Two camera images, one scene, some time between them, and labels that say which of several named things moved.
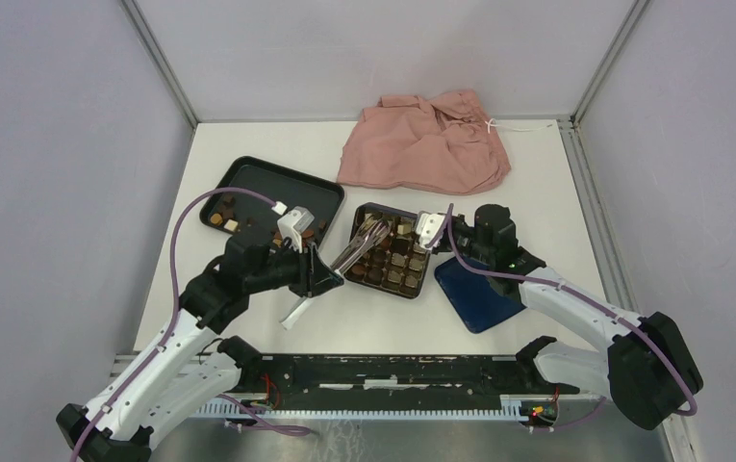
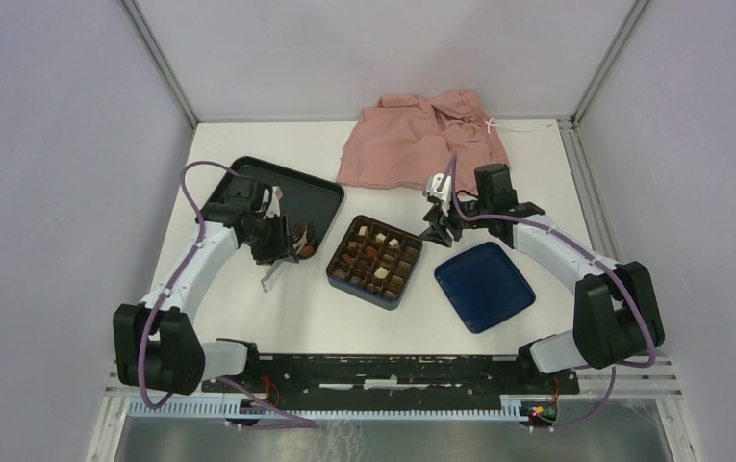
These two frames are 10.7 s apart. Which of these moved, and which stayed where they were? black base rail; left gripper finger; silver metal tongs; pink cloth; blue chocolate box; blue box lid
Moved: left gripper finger; silver metal tongs; blue chocolate box
Stayed: blue box lid; black base rail; pink cloth
